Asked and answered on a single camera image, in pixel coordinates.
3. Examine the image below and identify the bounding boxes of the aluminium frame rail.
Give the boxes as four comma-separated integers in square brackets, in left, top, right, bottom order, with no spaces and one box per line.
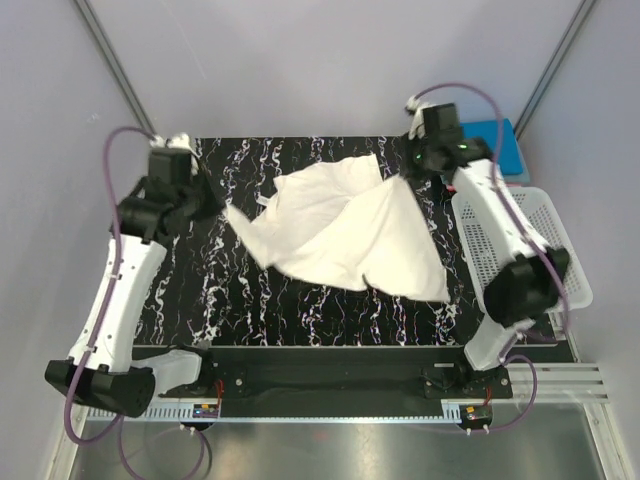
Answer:
[507,363,609,404]

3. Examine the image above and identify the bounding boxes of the right aluminium corner post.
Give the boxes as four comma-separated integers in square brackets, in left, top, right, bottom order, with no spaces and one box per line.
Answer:
[514,0,599,139]

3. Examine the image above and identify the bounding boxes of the folded blue t-shirt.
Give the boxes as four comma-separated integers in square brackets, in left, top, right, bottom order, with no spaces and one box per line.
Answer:
[461,118,519,164]

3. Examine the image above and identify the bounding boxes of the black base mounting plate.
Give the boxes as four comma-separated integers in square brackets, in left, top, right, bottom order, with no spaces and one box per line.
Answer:
[158,344,514,419]

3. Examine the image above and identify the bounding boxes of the left aluminium corner post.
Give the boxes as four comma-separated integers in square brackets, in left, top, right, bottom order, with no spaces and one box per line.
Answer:
[71,0,156,133]

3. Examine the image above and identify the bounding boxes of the white t-shirt with print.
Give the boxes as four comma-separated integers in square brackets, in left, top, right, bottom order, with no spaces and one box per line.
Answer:
[225,154,450,302]

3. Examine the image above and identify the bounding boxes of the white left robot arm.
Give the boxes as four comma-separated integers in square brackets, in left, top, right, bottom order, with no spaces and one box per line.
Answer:
[45,173,222,418]

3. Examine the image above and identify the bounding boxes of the white plastic laundry basket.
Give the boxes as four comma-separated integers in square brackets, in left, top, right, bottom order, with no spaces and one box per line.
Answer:
[451,186,595,314]

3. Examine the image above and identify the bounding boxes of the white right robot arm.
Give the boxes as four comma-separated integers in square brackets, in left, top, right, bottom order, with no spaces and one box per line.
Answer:
[402,133,571,397]

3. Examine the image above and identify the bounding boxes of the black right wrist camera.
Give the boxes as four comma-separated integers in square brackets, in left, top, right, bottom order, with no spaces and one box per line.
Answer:
[408,102,463,140]

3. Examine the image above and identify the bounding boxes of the aluminium corner post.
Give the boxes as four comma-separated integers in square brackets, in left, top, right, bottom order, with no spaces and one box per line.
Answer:
[71,0,156,133]
[514,0,599,139]

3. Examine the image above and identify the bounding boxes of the white slotted cable duct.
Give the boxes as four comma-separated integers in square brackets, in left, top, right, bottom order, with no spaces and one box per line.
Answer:
[88,403,462,422]

